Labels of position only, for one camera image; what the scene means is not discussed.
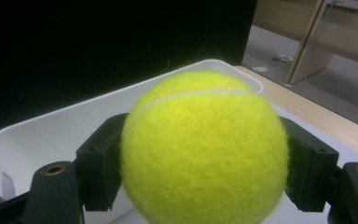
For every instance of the white plastic bin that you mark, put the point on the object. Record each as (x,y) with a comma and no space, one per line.
(43,137)

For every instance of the white table mat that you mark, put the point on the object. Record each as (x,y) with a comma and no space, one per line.
(354,155)

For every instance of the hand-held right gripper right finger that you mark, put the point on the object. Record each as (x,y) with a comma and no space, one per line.
(312,171)

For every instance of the yellow tennis ball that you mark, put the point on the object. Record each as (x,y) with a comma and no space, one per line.
(205,155)

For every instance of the small packet on floor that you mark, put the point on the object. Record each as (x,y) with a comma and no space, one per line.
(282,58)

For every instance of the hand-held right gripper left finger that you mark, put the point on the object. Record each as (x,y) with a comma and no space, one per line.
(98,168)

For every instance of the black curtain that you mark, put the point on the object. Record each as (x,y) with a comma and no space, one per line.
(90,46)

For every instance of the flat white paper piece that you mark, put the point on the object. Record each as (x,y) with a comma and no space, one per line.
(260,69)

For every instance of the wooden table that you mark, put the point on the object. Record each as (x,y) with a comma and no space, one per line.
(323,118)

